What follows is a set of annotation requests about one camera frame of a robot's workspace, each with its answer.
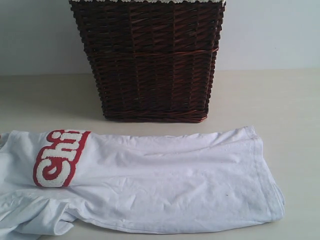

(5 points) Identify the white t-shirt with red lettering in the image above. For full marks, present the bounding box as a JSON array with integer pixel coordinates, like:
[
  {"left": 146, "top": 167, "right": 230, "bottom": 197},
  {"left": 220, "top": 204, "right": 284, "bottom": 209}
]
[{"left": 0, "top": 126, "right": 285, "bottom": 240}]

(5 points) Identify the dark brown wicker basket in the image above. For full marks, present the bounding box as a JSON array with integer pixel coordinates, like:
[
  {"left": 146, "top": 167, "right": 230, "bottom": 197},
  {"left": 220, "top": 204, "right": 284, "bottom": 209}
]
[{"left": 70, "top": 0, "right": 226, "bottom": 123}]

